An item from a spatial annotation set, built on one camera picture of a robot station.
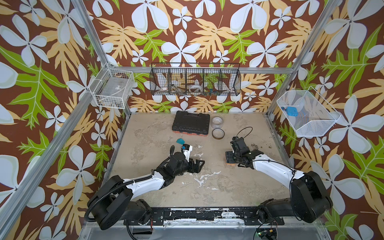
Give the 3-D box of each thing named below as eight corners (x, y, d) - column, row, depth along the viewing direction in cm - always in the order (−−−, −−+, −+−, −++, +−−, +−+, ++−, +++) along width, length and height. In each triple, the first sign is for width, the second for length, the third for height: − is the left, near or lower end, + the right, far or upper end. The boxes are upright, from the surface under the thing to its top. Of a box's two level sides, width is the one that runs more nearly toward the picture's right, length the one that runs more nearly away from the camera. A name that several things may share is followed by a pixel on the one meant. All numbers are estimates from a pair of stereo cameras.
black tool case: (171, 133, 109) (170, 128, 105) (176, 114, 121) (176, 110, 117) (208, 137, 107) (209, 133, 103) (210, 118, 119) (211, 113, 115)
